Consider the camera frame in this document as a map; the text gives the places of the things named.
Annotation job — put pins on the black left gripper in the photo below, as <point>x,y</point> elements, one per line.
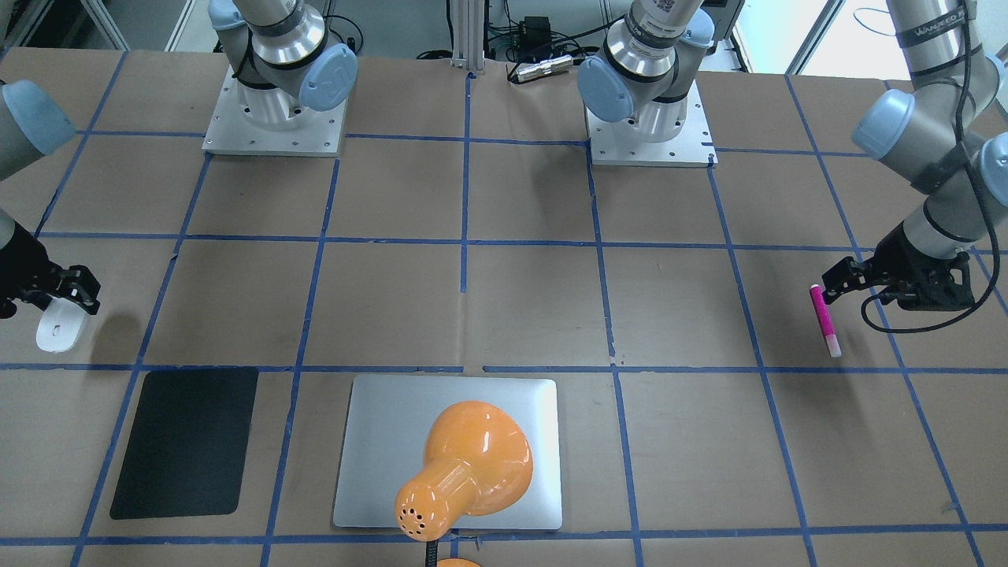
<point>892,254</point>

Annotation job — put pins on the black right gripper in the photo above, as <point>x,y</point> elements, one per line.
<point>17,264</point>

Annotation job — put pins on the pink marker pen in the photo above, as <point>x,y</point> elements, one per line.
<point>824,320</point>

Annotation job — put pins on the white computer mouse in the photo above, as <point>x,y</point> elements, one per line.
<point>60,326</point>

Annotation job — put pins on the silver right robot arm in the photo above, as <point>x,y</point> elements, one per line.
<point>33,126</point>

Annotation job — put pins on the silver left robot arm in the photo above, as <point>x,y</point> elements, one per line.
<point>924,136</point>

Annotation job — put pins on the black mousepad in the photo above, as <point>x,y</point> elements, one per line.
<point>187,445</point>

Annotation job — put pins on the silver closed laptop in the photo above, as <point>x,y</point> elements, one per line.
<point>388,422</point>

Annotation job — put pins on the silver metal cylinder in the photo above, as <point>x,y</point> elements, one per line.
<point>526,72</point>

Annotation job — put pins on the black electronics box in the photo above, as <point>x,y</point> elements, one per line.
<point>533,36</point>

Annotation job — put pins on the orange desk lamp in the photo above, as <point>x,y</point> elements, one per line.
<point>477,461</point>

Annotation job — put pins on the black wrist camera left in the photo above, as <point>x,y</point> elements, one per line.
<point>935,284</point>

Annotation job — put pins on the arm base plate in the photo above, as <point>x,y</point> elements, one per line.
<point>664,134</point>
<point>250,122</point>

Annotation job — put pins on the aluminium frame post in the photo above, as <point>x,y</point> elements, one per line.
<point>468,21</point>

